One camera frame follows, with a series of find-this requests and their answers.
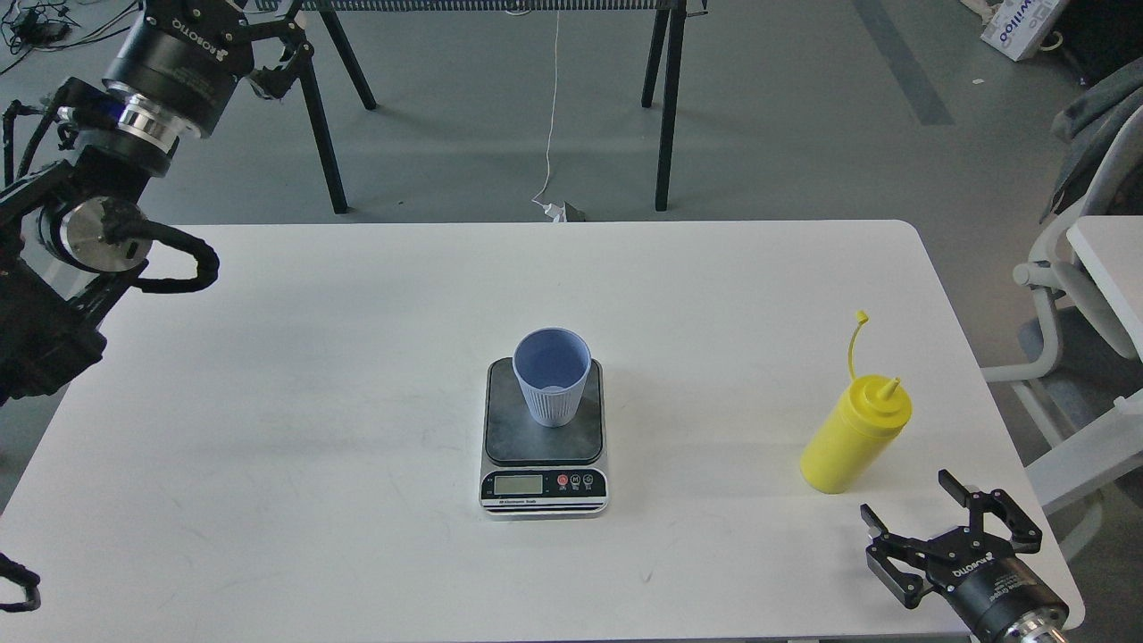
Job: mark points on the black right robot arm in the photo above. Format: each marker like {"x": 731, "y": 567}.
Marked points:
{"x": 976, "y": 568}

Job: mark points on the white cardboard box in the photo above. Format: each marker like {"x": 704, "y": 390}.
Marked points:
{"x": 1017, "y": 29}

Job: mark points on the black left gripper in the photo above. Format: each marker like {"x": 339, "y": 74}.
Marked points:
{"x": 176, "y": 55}

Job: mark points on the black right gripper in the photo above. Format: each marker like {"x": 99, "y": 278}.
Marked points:
{"x": 998, "y": 596}

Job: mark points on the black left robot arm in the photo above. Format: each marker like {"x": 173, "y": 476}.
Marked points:
{"x": 74, "y": 237}

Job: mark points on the black metal table frame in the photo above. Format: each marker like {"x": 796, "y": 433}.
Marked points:
{"x": 470, "y": 96}

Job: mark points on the digital kitchen scale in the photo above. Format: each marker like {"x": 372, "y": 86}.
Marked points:
{"x": 532, "y": 472}

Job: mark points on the blue ribbed plastic cup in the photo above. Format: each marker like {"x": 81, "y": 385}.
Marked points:
{"x": 552, "y": 367}

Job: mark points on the white office chair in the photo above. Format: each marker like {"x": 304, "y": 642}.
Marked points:
{"x": 1081, "y": 380}

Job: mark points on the yellow squeeze bottle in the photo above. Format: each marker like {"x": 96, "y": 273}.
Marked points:
{"x": 868, "y": 415}

